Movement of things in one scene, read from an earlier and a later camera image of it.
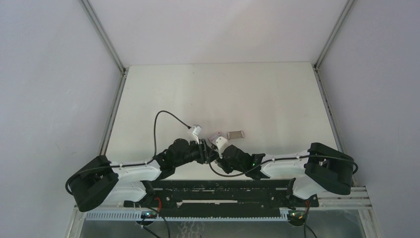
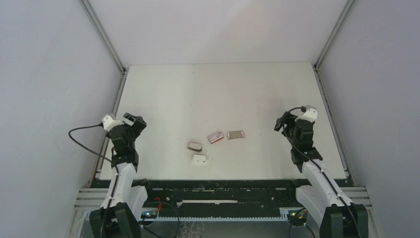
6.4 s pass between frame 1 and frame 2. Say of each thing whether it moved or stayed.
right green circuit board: stayed
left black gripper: moved
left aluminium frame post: stayed
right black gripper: moved
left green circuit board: stayed
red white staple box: stayed
